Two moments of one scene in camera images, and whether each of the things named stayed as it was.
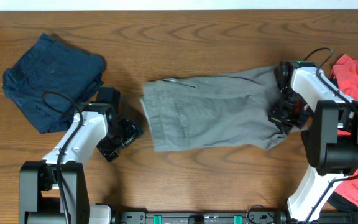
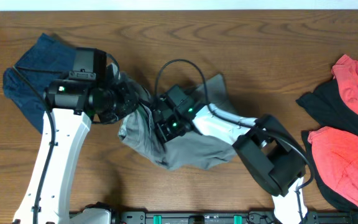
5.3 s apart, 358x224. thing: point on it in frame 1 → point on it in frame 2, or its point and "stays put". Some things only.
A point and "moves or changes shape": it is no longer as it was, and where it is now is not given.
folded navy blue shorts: [51, 80] stays put
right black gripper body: [285, 112] → [170, 128]
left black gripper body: [123, 134] → [123, 103]
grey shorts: [230, 111] moves or changes shape
